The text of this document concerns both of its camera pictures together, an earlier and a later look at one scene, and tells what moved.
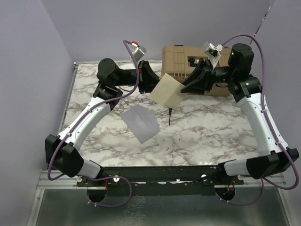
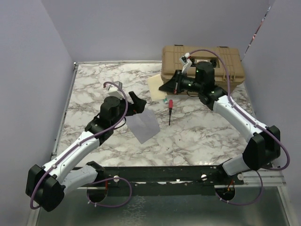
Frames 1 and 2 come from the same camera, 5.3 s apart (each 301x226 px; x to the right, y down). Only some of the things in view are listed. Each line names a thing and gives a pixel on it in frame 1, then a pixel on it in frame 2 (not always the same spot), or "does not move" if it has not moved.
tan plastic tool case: [179, 61] does not move
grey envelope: [142, 122] does not move
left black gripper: [147, 79] → [138, 106]
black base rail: [162, 180] does not move
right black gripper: [201, 79] → [169, 86]
